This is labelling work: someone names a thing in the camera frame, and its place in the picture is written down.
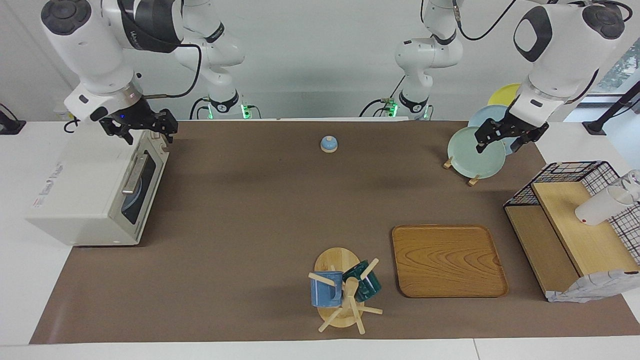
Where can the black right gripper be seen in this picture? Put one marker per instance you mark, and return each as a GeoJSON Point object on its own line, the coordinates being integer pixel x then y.
{"type": "Point", "coordinates": [130, 114]}

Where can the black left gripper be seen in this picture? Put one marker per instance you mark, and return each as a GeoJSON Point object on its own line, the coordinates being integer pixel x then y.
{"type": "Point", "coordinates": [505, 125]}

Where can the white toaster oven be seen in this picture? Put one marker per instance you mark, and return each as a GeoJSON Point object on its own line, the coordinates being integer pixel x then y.
{"type": "Point", "coordinates": [80, 185]}

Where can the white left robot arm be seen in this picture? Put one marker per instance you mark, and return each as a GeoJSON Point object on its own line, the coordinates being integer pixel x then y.
{"type": "Point", "coordinates": [565, 55]}

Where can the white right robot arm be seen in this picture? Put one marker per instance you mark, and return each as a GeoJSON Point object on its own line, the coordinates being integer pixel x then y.
{"type": "Point", "coordinates": [90, 50]}

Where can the light blue racked plate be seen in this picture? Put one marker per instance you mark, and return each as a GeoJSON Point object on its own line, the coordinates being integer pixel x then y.
{"type": "Point", "coordinates": [482, 117]}

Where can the pale green racked plate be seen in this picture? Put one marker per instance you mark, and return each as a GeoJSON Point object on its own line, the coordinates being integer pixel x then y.
{"type": "Point", "coordinates": [470, 160]}

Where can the yellow racked plate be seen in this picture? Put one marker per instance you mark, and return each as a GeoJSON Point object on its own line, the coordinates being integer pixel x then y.
{"type": "Point", "coordinates": [502, 95]}

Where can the wooden plate rack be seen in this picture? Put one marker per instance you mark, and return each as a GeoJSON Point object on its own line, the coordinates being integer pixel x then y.
{"type": "Point", "coordinates": [448, 163]}

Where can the black clamp stand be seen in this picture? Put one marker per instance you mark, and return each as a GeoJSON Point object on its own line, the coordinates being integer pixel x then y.
{"type": "Point", "coordinates": [595, 127]}

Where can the white cup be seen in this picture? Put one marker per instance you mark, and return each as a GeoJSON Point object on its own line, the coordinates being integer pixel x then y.
{"type": "Point", "coordinates": [597, 207]}

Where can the wooden tray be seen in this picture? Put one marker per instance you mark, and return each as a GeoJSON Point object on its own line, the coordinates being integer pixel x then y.
{"type": "Point", "coordinates": [450, 262]}

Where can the black table clamp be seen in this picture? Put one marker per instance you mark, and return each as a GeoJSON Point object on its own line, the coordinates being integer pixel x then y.
{"type": "Point", "coordinates": [10, 125]}

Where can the clear glass cup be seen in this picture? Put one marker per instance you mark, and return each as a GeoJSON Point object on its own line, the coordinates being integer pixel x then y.
{"type": "Point", "coordinates": [632, 182]}

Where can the brown table mat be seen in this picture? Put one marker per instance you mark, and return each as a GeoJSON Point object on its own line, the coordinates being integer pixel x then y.
{"type": "Point", "coordinates": [225, 250]}

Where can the grey patterned cloth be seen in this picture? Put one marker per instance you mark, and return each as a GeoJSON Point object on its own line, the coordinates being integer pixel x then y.
{"type": "Point", "coordinates": [590, 287]}

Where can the dark green mug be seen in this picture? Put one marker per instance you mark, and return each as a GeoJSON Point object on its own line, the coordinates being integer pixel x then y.
{"type": "Point", "coordinates": [370, 287]}

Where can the wooden mug tree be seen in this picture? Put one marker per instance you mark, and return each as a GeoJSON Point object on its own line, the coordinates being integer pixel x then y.
{"type": "Point", "coordinates": [337, 260]}

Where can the blue mug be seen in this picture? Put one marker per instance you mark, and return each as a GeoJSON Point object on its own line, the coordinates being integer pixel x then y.
{"type": "Point", "coordinates": [322, 295]}

